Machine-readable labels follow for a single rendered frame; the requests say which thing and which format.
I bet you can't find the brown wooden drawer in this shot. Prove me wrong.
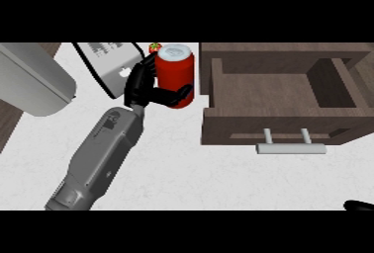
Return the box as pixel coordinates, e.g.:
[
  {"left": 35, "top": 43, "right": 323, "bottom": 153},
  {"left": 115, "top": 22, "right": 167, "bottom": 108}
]
[
  {"left": 199, "top": 107, "right": 374, "bottom": 146},
  {"left": 208, "top": 57, "right": 374, "bottom": 110}
]

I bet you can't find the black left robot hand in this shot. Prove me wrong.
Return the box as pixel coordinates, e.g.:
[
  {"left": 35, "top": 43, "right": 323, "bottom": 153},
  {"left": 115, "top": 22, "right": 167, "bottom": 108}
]
[{"left": 122, "top": 52, "right": 193, "bottom": 109}]

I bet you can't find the grey rounded appliance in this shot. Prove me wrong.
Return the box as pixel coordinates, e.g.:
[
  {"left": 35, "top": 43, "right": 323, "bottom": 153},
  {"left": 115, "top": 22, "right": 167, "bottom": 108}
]
[{"left": 0, "top": 42, "right": 78, "bottom": 118}]

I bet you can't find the brown wooden drawer front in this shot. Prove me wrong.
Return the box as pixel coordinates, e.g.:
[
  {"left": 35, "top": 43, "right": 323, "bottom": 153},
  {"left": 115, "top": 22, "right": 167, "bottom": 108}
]
[{"left": 199, "top": 107, "right": 374, "bottom": 146}]

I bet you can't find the brown wooden cabinet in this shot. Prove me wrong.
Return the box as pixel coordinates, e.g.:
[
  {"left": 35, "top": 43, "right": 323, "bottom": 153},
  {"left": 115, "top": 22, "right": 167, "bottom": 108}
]
[{"left": 198, "top": 42, "right": 374, "bottom": 97}]

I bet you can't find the red can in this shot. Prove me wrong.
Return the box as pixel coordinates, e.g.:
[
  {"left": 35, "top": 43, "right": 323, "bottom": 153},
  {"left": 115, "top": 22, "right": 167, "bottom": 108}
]
[{"left": 153, "top": 43, "right": 195, "bottom": 110}]

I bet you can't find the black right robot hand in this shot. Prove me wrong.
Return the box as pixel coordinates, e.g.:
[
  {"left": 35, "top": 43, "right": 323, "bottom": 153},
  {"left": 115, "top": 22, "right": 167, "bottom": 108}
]
[{"left": 342, "top": 199, "right": 374, "bottom": 211}]

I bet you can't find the white flat device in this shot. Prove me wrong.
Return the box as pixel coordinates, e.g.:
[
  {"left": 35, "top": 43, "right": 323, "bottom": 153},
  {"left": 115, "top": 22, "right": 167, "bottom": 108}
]
[{"left": 70, "top": 42, "right": 147, "bottom": 100}]

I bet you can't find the silver drawer handle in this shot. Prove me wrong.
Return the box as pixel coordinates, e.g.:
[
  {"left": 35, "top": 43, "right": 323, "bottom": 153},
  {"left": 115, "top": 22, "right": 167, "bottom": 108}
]
[{"left": 255, "top": 127, "right": 326, "bottom": 155}]

